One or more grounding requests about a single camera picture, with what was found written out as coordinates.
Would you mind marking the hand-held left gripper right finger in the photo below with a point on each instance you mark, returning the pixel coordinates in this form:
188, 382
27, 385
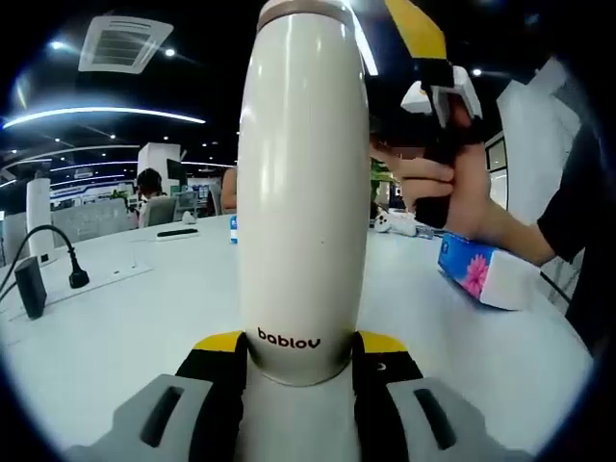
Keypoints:
433, 423

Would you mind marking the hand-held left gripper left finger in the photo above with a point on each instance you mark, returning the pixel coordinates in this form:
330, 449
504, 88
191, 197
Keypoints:
144, 423

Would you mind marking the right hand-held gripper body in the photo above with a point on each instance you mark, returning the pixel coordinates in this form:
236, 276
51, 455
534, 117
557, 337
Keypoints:
464, 89

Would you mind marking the white brown cup lid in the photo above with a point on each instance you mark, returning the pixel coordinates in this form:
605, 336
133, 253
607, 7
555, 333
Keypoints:
305, 12

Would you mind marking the white water cup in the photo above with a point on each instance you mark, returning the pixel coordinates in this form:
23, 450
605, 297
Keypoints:
303, 192

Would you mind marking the person's right hand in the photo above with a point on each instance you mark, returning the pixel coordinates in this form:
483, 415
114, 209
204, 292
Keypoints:
471, 192

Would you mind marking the green leafy plant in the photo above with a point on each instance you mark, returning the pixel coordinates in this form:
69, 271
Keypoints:
380, 178

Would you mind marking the white table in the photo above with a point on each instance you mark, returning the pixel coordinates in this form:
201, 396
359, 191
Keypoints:
168, 298

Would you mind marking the white power strip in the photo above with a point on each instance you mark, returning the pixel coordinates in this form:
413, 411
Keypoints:
103, 281

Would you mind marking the white game controller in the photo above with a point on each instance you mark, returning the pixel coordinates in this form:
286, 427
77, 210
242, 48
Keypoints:
397, 224

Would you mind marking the blue tissue pack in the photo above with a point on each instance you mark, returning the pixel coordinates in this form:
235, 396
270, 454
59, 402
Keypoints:
476, 272

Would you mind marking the black power adapter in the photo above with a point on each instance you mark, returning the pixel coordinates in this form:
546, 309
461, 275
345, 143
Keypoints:
30, 289

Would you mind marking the person's black shirt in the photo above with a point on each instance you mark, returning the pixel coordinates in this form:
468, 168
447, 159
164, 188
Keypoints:
587, 216

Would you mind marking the black remote control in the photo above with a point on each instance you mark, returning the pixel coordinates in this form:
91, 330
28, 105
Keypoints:
177, 234

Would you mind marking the white computer mouse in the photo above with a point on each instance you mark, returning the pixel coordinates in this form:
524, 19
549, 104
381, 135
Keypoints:
189, 217

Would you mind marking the grey desk partition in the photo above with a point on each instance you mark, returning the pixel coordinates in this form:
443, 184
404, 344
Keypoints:
91, 219

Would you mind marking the blue white small pack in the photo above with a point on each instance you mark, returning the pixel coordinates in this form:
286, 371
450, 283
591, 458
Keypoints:
234, 231

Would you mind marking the grey office chair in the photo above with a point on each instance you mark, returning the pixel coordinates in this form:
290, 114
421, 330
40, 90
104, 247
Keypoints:
162, 211

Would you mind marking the ceiling air conditioner vent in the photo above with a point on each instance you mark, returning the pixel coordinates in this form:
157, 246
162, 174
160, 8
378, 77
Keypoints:
125, 43

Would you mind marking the curved ceiling light strip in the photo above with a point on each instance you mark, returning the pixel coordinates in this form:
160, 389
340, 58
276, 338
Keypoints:
96, 114

